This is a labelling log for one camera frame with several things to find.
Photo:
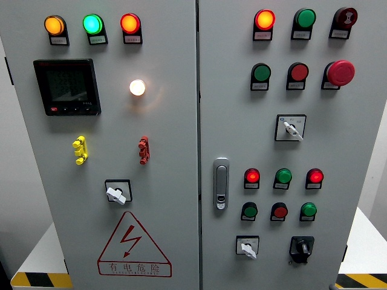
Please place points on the grey cabinet door with display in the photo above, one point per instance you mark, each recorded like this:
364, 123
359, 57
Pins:
169, 136

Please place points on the silver door lock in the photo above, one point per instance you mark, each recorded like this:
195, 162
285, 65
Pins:
221, 181

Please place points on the grey cabinet door with lock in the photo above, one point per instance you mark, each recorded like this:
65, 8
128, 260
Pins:
242, 136

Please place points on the small red lamp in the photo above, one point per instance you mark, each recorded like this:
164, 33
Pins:
315, 176
252, 176

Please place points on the white round lamp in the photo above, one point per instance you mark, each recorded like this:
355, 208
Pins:
137, 87

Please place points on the small green push button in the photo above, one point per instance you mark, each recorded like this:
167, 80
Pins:
250, 211

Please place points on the small green lamp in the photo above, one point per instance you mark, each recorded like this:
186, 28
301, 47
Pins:
284, 175
309, 209

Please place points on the large green push button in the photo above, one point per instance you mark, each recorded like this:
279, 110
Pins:
262, 72
306, 18

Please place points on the small red push button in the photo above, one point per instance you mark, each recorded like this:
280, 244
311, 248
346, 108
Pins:
280, 212

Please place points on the large red push button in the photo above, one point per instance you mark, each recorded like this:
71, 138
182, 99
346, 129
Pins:
299, 72

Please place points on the red warning triangle sticker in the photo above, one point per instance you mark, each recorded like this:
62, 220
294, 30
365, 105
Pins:
133, 267

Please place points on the red round lamp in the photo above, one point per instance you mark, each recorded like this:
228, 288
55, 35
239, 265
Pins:
130, 23
265, 19

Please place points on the black display meter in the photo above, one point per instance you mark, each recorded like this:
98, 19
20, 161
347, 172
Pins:
68, 86

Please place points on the bright green round lamp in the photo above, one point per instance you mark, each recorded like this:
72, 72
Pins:
92, 23

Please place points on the large red stop button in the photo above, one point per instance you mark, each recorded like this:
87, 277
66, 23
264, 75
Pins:
341, 72

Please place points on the black cabinet hinge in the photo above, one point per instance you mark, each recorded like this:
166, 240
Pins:
344, 253
66, 266
9, 71

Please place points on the yellow round lamp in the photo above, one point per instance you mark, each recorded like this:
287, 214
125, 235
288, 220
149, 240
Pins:
54, 25

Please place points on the dark red buzzer lamp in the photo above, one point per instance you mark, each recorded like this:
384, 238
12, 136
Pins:
346, 17

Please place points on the black yellow striped tape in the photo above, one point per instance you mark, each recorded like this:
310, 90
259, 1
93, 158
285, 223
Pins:
42, 280
362, 281

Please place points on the black knob turn switch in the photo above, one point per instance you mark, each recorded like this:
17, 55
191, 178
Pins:
302, 247

